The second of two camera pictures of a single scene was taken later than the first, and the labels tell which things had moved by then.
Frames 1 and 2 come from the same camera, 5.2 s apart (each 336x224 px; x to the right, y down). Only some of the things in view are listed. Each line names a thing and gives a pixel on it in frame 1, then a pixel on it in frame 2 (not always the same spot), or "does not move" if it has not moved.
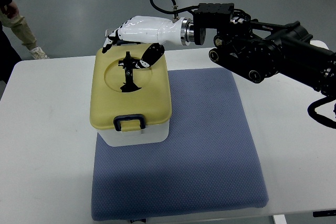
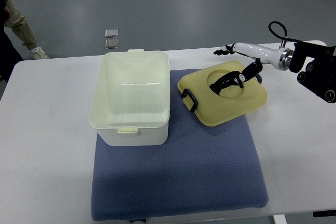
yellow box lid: (126, 97) -> (215, 108)
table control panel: (324, 213) does not move
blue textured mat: (209, 162) does not move
